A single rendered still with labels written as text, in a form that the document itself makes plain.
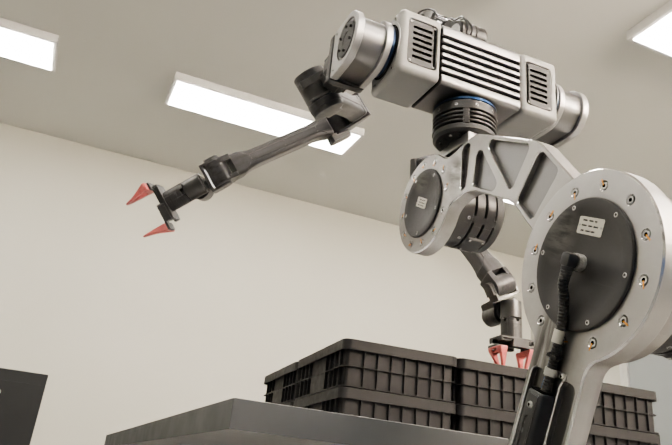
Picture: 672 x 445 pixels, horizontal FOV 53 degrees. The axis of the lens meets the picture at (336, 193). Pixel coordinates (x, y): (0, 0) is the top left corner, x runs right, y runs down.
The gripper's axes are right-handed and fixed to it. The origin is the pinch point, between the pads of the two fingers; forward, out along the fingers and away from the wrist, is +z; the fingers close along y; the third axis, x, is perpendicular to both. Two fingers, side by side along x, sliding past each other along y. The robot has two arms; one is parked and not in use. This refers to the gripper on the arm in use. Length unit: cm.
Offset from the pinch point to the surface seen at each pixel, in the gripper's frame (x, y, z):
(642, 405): 6.7, -35.2, 4.1
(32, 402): -127, 125, 11
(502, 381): 7.7, 7.6, 3.8
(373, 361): 7.5, 42.0, 3.9
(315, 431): 65, 72, 26
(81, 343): -332, 122, -46
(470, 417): 7.1, 16.2, 13.3
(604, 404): 7.5, -22.4, 5.5
